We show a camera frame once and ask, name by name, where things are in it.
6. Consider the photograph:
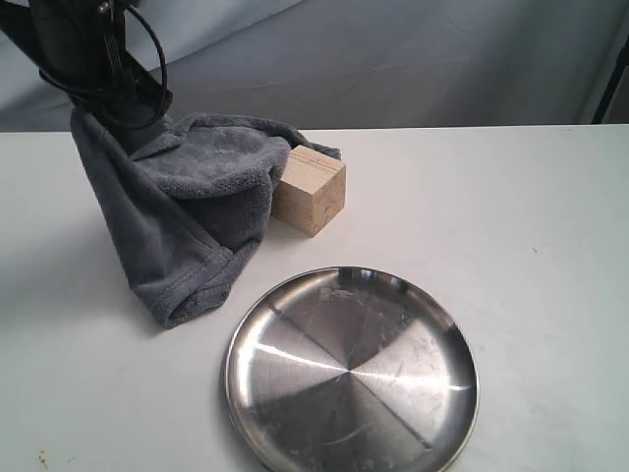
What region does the light wooden cube block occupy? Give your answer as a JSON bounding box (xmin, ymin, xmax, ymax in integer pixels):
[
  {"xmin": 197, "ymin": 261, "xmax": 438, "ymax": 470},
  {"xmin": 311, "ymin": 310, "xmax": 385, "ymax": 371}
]
[{"xmin": 271, "ymin": 146, "xmax": 347, "ymax": 237}]

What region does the grey fabric backdrop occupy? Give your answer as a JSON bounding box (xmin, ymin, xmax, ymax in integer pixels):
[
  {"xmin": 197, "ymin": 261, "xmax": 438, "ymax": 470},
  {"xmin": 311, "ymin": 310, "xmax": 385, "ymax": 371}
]
[{"xmin": 0, "ymin": 0, "xmax": 629, "ymax": 133}]

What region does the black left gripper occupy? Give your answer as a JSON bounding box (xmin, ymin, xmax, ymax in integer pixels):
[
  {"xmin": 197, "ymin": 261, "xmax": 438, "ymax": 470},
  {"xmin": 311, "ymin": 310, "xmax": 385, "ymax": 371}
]
[{"xmin": 1, "ymin": 0, "xmax": 173, "ymax": 148}]

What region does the black backdrop stand pole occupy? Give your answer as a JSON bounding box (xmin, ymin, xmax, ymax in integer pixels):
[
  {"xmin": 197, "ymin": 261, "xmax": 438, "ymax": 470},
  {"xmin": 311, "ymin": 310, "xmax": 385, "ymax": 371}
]
[{"xmin": 590, "ymin": 36, "xmax": 628, "ymax": 125}]

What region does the grey blue fleece towel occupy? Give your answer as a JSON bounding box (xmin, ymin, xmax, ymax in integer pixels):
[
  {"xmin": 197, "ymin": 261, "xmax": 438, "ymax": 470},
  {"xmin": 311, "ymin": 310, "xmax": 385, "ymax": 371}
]
[{"xmin": 70, "ymin": 108, "xmax": 310, "ymax": 329}]

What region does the round stainless steel plate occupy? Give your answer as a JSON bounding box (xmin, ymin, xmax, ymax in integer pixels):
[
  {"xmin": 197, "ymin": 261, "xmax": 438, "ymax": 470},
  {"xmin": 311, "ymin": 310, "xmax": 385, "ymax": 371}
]
[{"xmin": 223, "ymin": 266, "xmax": 480, "ymax": 471}]

